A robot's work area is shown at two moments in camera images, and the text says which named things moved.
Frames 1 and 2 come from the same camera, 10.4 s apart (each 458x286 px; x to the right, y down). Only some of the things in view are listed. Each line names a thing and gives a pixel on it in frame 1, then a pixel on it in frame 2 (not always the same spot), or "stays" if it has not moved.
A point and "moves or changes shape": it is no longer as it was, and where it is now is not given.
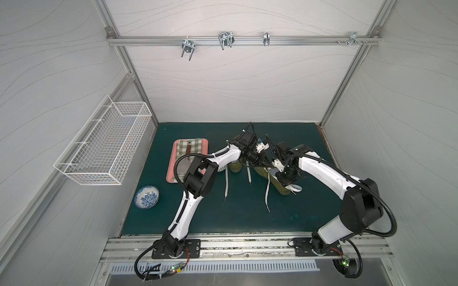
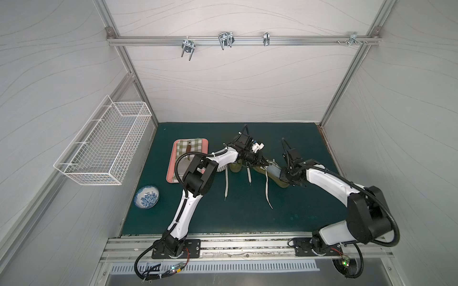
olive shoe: x=265 y=173 moves or changes shape
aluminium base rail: x=139 y=249 stays
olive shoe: x=236 y=166 stays
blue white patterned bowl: x=147 y=196 stays
